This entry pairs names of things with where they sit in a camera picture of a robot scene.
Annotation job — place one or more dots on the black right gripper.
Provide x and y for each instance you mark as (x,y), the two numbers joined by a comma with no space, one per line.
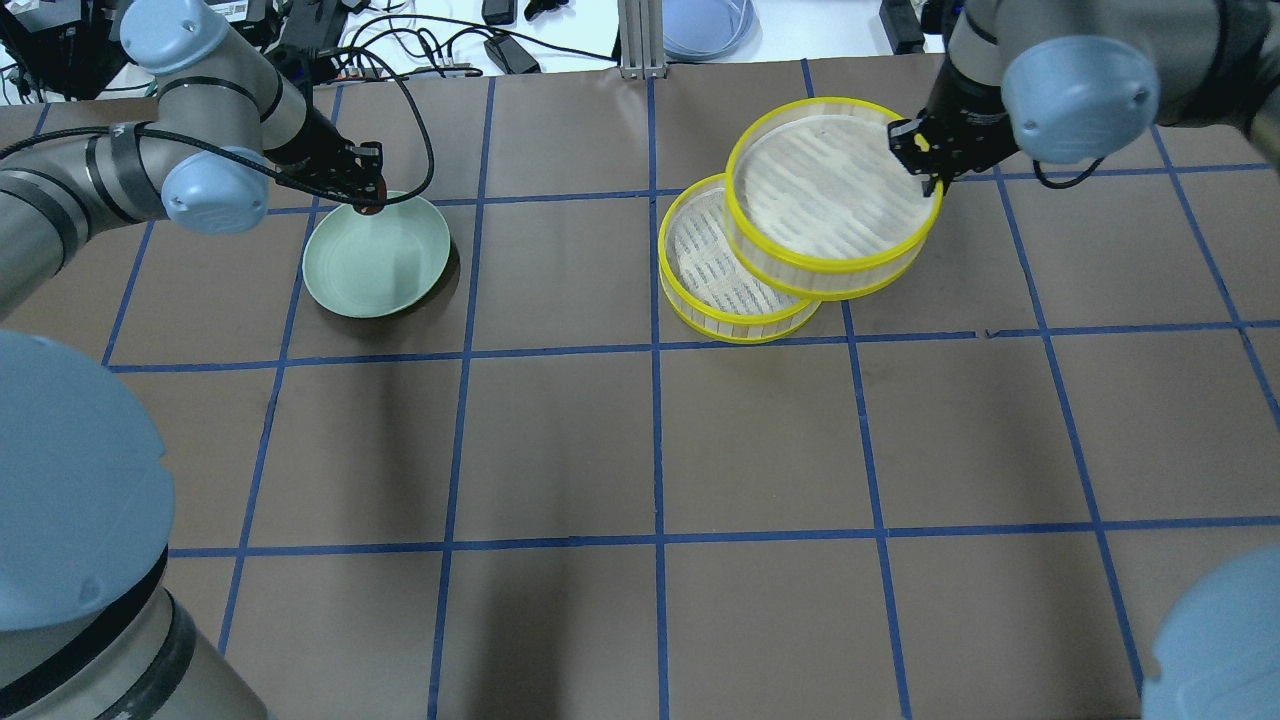
(972,112)

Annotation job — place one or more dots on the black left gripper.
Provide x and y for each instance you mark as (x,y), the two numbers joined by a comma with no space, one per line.
(318,147)

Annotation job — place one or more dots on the yellow steamer basket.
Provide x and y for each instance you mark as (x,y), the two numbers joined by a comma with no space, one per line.
(817,206)
(707,286)

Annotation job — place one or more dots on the brown steamed bun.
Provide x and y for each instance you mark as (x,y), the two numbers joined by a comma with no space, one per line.
(372,199)

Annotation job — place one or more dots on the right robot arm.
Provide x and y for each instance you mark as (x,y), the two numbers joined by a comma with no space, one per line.
(1069,81)

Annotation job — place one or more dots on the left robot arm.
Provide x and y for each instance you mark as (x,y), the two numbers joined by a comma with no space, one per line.
(90,630)

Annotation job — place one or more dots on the light green plate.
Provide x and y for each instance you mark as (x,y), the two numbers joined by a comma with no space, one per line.
(367,266)

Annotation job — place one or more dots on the black power adapter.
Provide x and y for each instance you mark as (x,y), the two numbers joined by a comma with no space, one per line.
(902,26)

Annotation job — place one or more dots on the blue plate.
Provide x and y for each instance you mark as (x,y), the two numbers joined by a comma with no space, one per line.
(705,30)

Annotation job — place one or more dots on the aluminium frame post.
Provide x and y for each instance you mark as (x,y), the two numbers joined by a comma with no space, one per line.
(640,32)

